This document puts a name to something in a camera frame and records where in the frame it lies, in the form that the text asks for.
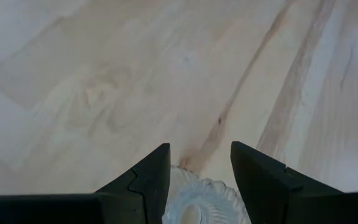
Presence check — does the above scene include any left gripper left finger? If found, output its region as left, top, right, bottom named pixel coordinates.
left=94, top=142, right=171, bottom=224

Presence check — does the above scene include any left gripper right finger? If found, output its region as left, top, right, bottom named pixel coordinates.
left=231, top=141, right=344, bottom=224

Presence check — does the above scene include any clear glass candle holder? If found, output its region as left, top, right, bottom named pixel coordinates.
left=162, top=165, right=252, bottom=224

